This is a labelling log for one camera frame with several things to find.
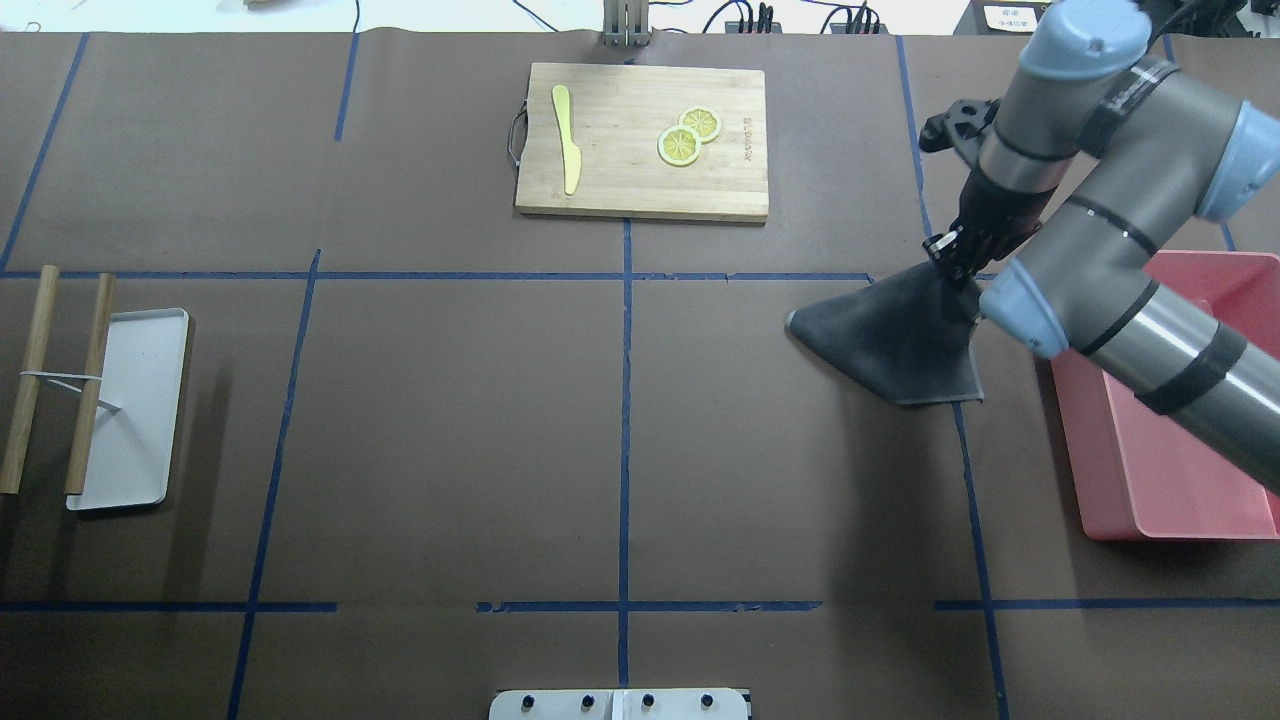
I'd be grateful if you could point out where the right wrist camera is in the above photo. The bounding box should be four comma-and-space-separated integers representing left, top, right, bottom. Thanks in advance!
916, 97, 1001, 165

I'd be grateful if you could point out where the lemon slice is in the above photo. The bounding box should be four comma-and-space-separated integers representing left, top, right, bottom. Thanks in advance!
678, 105, 724, 143
655, 124, 703, 168

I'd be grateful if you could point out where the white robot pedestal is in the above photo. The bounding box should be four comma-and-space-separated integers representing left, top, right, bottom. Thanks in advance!
488, 687, 754, 719

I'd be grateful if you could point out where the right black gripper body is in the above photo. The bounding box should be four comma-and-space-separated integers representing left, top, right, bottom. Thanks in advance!
924, 168, 1056, 286

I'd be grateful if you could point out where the bamboo cutting board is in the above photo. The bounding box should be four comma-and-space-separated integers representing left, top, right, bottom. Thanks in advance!
515, 61, 771, 225

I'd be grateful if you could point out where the rear lemon slice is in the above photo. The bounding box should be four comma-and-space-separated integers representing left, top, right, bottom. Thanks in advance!
678, 105, 724, 143

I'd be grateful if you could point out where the grey cleaning cloth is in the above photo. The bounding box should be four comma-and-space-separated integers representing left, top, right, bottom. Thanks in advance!
785, 261, 986, 406

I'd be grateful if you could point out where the yellow plastic knife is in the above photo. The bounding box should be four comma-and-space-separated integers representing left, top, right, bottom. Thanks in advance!
550, 85, 582, 196

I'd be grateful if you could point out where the front lemon slice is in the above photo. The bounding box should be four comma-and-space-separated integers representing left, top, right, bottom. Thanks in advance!
655, 124, 703, 168

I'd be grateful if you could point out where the outer wooden rack rod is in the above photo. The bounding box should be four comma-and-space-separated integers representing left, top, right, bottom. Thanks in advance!
1, 265, 60, 495

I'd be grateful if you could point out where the pink plastic bin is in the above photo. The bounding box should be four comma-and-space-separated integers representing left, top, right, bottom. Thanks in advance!
1051, 251, 1279, 541

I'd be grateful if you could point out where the aluminium frame post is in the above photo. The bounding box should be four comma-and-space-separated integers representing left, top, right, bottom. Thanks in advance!
602, 0, 652, 47

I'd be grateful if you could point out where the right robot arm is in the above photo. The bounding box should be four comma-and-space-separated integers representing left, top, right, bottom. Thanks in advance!
919, 1, 1277, 491

